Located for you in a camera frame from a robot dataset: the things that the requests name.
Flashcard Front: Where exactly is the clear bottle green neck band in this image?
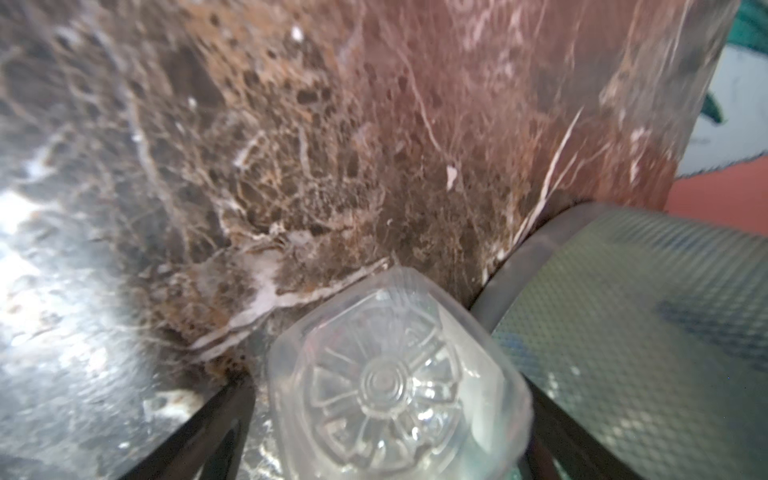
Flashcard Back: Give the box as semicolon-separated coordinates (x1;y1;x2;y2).
267;268;533;479

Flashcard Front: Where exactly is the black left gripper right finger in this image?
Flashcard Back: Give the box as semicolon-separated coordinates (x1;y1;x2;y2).
518;381;640;479

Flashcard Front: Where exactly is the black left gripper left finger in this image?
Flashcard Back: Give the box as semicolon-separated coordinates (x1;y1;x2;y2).
122;374;256;480

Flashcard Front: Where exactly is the grey mesh waste bin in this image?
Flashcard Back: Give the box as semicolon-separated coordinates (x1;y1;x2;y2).
471;203;767;479

